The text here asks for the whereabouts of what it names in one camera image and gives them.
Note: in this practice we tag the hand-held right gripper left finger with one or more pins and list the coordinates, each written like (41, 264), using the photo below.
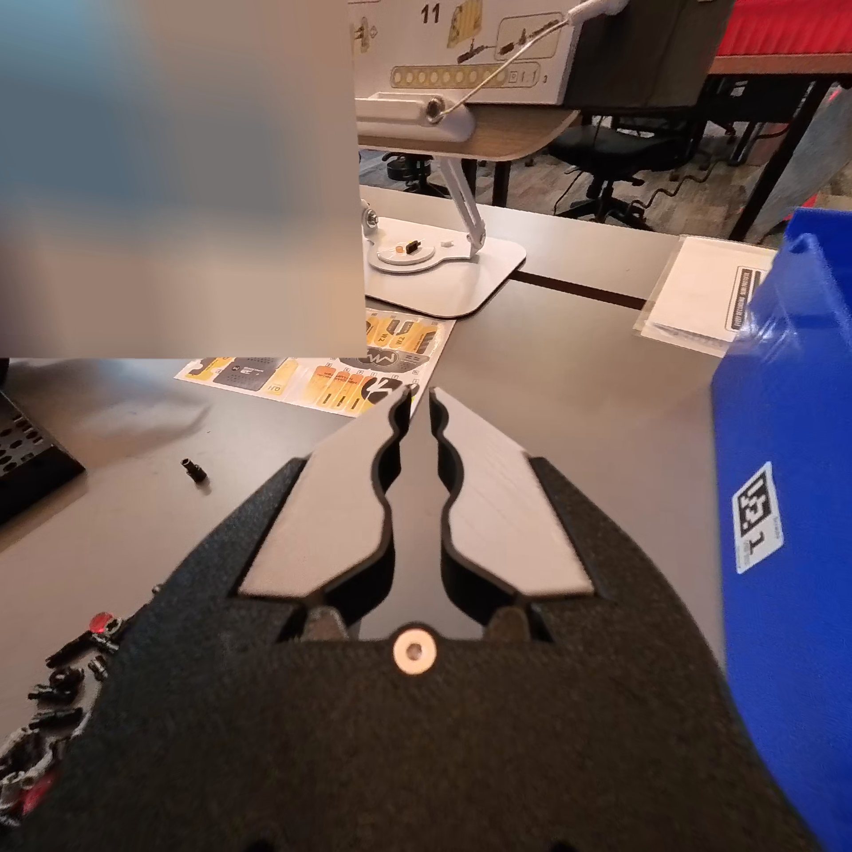
(326, 512)

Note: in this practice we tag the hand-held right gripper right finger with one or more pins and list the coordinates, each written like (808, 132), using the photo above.
(512, 519)

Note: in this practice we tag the black perforated block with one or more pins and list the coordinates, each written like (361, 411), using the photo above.
(40, 466)

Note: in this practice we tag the pile of small connector pins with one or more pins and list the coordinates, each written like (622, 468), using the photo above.
(60, 679)

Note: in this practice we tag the yellow grey sticker sheet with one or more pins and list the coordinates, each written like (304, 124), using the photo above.
(319, 383)

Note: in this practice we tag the black flanged axle pin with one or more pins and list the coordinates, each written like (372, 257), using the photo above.
(195, 469)

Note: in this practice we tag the white wooden book stand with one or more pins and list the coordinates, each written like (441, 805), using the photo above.
(479, 273)

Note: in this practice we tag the small orange black toy piece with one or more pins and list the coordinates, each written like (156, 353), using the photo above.
(409, 247)

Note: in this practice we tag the blue plastic bin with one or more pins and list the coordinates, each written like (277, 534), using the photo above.
(785, 432)

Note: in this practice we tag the white paper document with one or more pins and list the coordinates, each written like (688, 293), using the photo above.
(705, 293)

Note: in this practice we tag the grey fabric panel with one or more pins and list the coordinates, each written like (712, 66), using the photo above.
(819, 166)

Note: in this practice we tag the instruction booklet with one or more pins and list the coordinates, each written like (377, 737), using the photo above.
(466, 40)

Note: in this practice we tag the wooden table black legs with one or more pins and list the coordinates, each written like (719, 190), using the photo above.
(779, 64)

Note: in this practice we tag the red object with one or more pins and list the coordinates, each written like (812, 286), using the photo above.
(785, 26)

